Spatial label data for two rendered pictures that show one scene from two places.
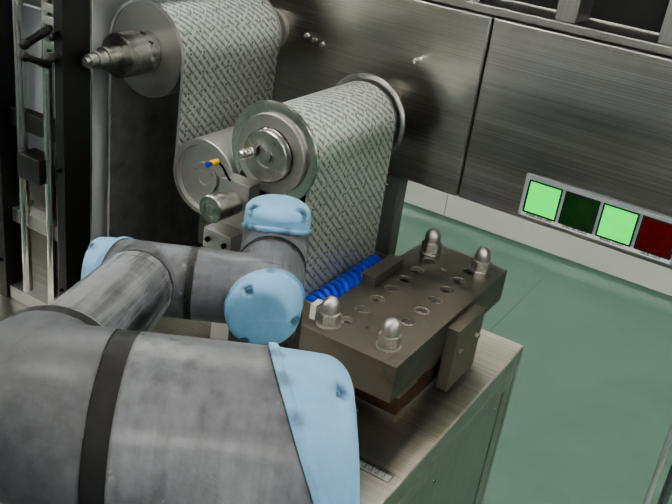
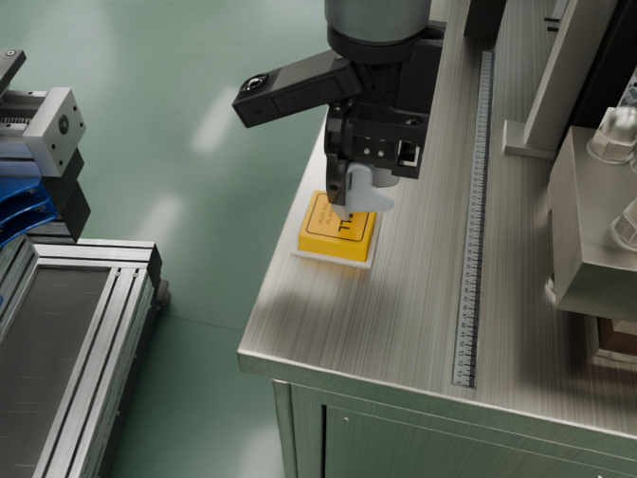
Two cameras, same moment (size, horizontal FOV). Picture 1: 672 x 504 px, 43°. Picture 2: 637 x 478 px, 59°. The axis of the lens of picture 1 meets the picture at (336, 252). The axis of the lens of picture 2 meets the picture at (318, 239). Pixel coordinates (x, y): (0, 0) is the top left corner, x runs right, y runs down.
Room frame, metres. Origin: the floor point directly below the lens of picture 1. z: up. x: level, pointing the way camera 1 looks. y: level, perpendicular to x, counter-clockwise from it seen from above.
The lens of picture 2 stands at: (0.72, -0.29, 1.34)
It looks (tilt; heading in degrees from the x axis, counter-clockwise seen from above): 49 degrees down; 75
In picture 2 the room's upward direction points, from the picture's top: straight up
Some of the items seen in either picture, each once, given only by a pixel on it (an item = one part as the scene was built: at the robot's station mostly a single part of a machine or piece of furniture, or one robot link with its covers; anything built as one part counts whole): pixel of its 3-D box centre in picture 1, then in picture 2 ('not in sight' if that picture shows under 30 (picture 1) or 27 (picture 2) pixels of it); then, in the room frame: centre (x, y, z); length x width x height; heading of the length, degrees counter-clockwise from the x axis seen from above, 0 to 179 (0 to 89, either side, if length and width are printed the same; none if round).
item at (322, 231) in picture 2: not in sight; (338, 224); (0.85, 0.08, 0.91); 0.07 x 0.07 x 0.02; 61
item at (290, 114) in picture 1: (273, 152); not in sight; (1.13, 0.11, 1.25); 0.15 x 0.01 x 0.15; 61
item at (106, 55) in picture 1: (100, 59); not in sight; (1.18, 0.37, 1.33); 0.06 x 0.03 x 0.03; 151
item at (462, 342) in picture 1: (462, 347); not in sight; (1.15, -0.22, 0.96); 0.10 x 0.03 x 0.11; 151
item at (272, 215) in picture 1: (274, 248); not in sight; (0.86, 0.07, 1.24); 0.09 x 0.08 x 0.11; 3
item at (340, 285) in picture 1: (347, 283); not in sight; (1.20, -0.02, 1.03); 0.21 x 0.04 x 0.03; 151
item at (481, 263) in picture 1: (482, 258); not in sight; (1.30, -0.25, 1.05); 0.04 x 0.04 x 0.04
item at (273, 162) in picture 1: (268, 154); not in sight; (1.12, 0.11, 1.25); 0.07 x 0.02 x 0.07; 61
